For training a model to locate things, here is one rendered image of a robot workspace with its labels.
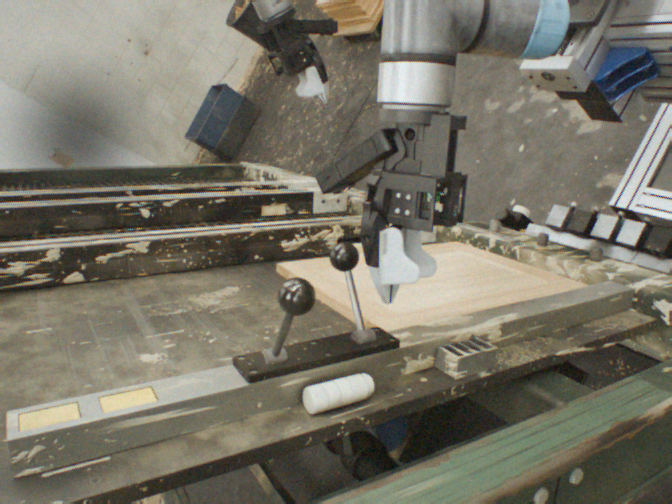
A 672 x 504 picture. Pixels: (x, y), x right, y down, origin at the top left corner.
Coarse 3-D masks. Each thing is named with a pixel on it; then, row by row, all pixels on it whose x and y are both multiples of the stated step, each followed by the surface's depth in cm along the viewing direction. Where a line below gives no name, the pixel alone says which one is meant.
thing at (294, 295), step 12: (288, 288) 50; (300, 288) 50; (312, 288) 51; (288, 300) 49; (300, 300) 49; (312, 300) 50; (288, 312) 50; (300, 312) 50; (288, 324) 53; (276, 348) 56; (264, 360) 57; (276, 360) 57
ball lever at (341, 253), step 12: (336, 252) 64; (348, 252) 64; (336, 264) 64; (348, 264) 64; (348, 276) 65; (348, 288) 65; (360, 312) 64; (360, 324) 64; (360, 336) 63; (372, 336) 63
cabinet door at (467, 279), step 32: (448, 256) 116; (480, 256) 116; (320, 288) 90; (416, 288) 94; (448, 288) 94; (480, 288) 95; (512, 288) 96; (544, 288) 96; (352, 320) 81; (384, 320) 78; (416, 320) 78
